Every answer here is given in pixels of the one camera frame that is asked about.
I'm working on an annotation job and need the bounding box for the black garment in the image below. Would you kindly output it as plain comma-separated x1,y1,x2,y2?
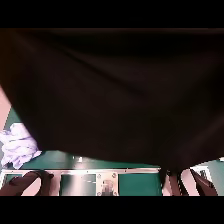
0,28,224,174

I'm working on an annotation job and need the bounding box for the white garment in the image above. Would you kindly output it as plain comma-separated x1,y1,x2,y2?
0,122,43,170

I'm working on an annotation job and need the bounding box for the silver frame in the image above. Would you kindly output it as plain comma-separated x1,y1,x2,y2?
0,157,224,197

